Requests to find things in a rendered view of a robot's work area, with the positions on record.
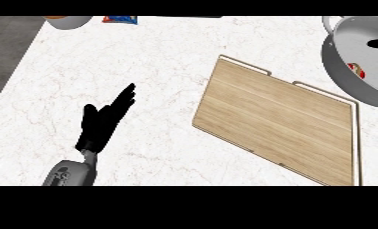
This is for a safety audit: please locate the blue and red packet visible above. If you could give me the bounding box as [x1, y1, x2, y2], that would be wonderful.
[101, 16, 139, 26]

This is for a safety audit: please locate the grey metal pot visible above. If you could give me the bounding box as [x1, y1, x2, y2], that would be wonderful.
[321, 16, 378, 108]

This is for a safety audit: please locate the wooden tray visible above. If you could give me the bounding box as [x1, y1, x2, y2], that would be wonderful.
[191, 54, 365, 187]

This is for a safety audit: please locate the red and white cupcake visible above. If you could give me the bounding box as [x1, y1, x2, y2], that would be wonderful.
[348, 62, 368, 80]

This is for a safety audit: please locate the white bowl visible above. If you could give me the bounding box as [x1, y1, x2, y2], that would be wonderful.
[44, 16, 95, 31]

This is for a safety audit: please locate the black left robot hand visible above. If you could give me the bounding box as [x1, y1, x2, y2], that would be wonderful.
[75, 82, 138, 154]

